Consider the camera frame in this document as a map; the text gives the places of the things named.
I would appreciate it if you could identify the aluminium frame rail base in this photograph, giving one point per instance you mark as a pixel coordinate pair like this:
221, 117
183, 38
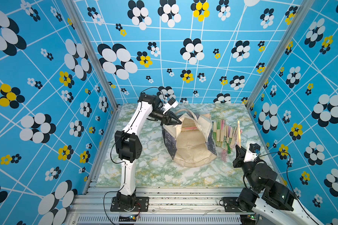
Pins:
167, 206

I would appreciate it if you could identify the right circuit board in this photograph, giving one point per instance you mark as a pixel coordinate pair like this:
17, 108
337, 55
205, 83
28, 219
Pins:
247, 220

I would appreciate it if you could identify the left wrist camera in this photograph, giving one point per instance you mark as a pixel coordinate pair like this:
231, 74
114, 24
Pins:
171, 103

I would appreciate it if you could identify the left circuit board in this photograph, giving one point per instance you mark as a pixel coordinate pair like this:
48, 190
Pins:
127, 218

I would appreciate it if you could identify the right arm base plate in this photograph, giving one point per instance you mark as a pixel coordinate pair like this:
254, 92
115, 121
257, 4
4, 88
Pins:
231, 204

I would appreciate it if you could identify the green tassel wooden fan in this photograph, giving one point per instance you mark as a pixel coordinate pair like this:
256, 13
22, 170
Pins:
191, 128

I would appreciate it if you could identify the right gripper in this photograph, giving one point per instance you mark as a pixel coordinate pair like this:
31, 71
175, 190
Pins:
240, 159

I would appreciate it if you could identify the left aluminium corner post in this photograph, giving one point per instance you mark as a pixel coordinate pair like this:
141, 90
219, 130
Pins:
80, 29

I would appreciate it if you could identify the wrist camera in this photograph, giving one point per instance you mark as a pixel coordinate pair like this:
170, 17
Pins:
252, 151
171, 103

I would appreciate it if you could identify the circuit board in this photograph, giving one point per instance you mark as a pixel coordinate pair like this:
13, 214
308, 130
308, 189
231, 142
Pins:
127, 218
247, 220

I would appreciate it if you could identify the pink paper folding fan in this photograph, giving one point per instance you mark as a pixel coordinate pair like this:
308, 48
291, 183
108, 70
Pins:
238, 134

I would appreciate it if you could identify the aluminium corner post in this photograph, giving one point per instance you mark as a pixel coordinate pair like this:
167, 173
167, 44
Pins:
288, 35
80, 29

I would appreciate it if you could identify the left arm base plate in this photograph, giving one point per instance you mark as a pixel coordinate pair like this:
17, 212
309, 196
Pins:
136, 204

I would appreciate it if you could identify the beige canvas tote bag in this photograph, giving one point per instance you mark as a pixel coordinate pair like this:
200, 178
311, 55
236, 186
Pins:
190, 148

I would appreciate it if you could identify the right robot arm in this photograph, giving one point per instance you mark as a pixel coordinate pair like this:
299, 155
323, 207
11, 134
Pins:
264, 195

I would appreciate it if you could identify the right aluminium corner post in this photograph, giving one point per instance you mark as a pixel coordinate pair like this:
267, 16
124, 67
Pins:
288, 35

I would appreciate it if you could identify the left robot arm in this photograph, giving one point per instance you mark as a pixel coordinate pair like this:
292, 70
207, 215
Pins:
128, 145

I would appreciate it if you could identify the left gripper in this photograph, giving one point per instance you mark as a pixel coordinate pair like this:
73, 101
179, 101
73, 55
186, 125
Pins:
167, 119

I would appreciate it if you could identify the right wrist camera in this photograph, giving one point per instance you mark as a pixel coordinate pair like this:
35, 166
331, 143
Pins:
252, 151

